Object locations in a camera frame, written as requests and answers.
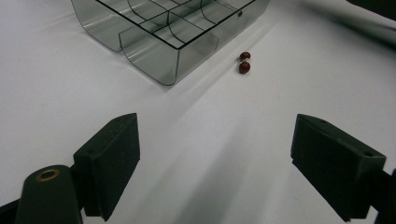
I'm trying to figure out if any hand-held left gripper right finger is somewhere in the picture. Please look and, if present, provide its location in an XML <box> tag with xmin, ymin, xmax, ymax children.
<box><xmin>290</xmin><ymin>113</ymin><xmax>387</xmax><ymax>222</ymax></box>

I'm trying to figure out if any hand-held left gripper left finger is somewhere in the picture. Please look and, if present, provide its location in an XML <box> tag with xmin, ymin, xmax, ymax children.
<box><xmin>73</xmin><ymin>112</ymin><xmax>141</xmax><ymax>222</ymax></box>

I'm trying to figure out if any clear grey plastic compartment box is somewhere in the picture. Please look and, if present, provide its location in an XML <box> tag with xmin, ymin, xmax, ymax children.
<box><xmin>70</xmin><ymin>0</ymin><xmax>271</xmax><ymax>87</ymax></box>

